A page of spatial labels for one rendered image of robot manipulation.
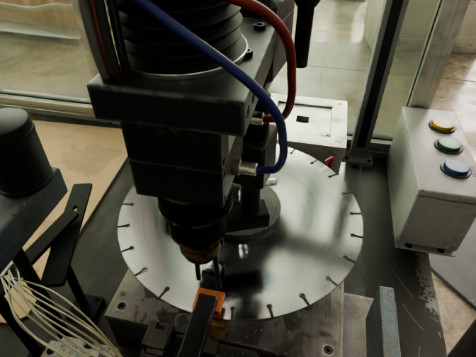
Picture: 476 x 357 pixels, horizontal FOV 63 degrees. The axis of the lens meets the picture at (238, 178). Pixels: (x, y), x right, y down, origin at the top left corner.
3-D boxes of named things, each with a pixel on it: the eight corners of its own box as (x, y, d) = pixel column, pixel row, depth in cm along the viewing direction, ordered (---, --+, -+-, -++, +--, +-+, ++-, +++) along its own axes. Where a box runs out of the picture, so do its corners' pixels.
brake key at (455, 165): (439, 165, 71) (443, 156, 69) (462, 168, 70) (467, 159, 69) (443, 179, 68) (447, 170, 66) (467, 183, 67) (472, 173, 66)
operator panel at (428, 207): (385, 159, 95) (402, 105, 85) (433, 166, 93) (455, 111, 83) (394, 247, 74) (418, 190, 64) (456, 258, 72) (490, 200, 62)
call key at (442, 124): (428, 124, 81) (431, 116, 80) (448, 126, 80) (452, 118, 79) (431, 134, 78) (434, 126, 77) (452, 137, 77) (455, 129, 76)
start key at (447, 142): (433, 143, 76) (436, 134, 74) (455, 146, 75) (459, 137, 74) (436, 155, 73) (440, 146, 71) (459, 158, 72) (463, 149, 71)
